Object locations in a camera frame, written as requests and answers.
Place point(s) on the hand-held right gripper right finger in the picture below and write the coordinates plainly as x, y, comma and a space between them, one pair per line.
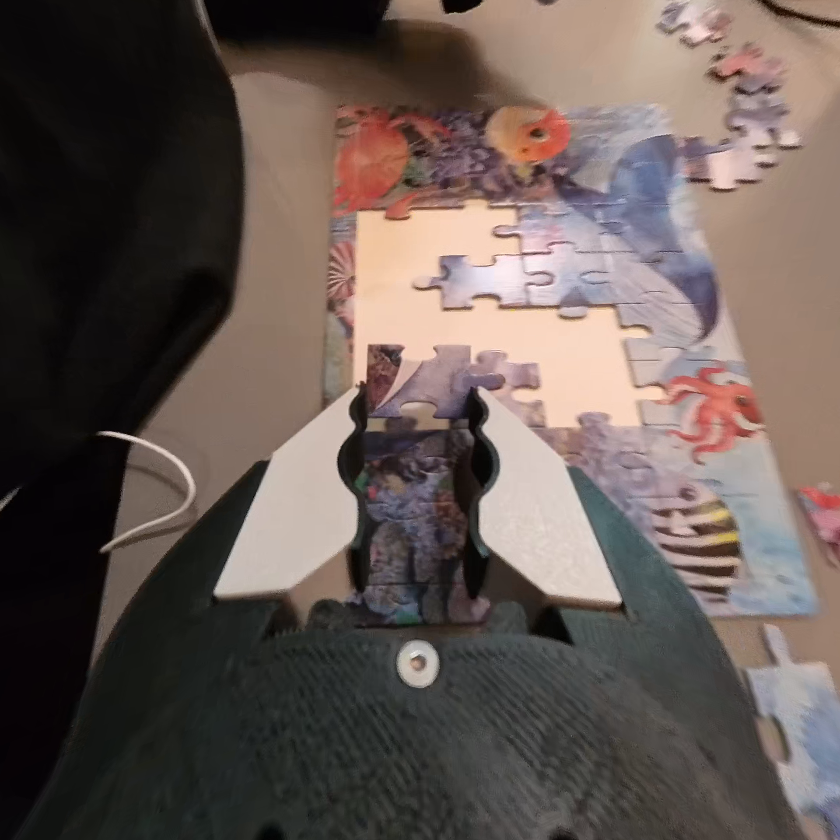
538, 518

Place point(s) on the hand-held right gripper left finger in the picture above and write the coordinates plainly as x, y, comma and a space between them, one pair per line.
295, 512

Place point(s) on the dolphin tail puzzle piece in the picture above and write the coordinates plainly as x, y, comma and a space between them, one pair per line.
420, 384

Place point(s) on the red striped puzzle piece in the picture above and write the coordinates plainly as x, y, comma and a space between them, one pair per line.
823, 525

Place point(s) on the blue lilac puzzle piece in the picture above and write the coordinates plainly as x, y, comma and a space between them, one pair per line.
800, 709

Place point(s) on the assembled sea jigsaw puzzle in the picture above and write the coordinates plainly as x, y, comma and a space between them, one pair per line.
656, 197

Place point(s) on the pink purple coral puzzle piece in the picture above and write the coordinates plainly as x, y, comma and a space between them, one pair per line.
748, 65

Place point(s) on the striped white purple puzzle piece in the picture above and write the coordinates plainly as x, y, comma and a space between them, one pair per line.
728, 164

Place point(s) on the white purple leaf puzzle piece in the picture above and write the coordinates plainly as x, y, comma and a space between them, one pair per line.
695, 23

